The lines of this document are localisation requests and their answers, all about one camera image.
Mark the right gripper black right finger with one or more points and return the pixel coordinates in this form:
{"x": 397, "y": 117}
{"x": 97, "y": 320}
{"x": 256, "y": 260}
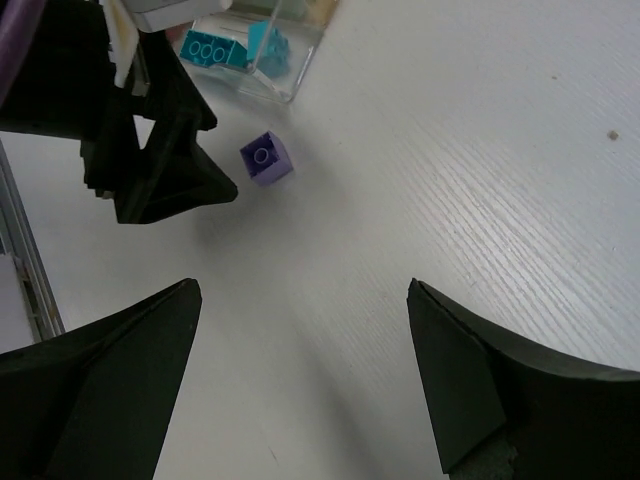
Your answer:
{"x": 502, "y": 406}

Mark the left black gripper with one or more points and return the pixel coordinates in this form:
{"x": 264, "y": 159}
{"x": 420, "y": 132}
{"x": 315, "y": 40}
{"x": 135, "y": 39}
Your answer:
{"x": 57, "y": 80}

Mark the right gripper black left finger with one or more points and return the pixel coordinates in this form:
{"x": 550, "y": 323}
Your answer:
{"x": 96, "y": 402}

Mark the long cyan lego brick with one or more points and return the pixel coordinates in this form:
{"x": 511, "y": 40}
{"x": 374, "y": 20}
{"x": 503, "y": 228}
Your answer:
{"x": 205, "y": 50}

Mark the small cyan lego brick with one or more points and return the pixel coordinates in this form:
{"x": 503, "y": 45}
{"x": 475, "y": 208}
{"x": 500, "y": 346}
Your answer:
{"x": 268, "y": 49}

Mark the purple lego brick left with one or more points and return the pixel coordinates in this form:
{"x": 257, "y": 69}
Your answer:
{"x": 266, "y": 159}

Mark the clear compartment organizer box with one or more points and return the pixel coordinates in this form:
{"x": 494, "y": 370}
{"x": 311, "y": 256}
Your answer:
{"x": 303, "y": 23}

